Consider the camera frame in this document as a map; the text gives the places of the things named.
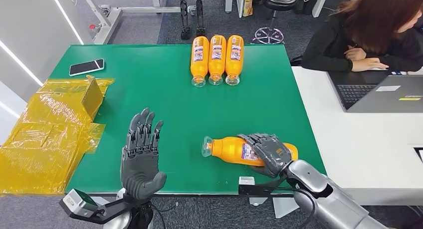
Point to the red knob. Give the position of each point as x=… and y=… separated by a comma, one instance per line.
x=93, y=27

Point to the black robot leg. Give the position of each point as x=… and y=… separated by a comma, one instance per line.
x=200, y=16
x=184, y=16

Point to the white metal stand frame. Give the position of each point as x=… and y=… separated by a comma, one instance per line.
x=110, y=22

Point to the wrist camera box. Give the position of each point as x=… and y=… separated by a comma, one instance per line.
x=246, y=181
x=74, y=204

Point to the black-framed flat panel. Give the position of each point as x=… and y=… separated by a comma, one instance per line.
x=420, y=154

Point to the orange detergent bottle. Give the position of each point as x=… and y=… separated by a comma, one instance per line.
x=234, y=64
x=199, y=62
x=228, y=151
x=216, y=62

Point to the green table mat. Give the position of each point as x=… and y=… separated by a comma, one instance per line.
x=165, y=105

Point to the yellow plastic-wrapped cardboard box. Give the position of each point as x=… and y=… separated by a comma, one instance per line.
x=43, y=141

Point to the black smartphone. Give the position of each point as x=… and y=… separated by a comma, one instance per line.
x=86, y=67

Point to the white furniture leg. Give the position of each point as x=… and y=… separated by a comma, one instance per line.
x=320, y=2
x=239, y=1

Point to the yellow printed carton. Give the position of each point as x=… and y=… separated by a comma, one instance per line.
x=248, y=2

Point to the white desk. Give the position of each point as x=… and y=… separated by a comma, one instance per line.
x=363, y=148

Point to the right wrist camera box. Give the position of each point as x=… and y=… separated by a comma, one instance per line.
x=246, y=181

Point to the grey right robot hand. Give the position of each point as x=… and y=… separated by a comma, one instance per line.
x=272, y=153

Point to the white table leg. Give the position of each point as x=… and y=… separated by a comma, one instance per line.
x=284, y=206

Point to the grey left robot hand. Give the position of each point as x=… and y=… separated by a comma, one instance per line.
x=142, y=168

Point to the grey laptop with stickers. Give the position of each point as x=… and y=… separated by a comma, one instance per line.
x=386, y=98

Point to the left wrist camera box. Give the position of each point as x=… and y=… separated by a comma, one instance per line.
x=74, y=204

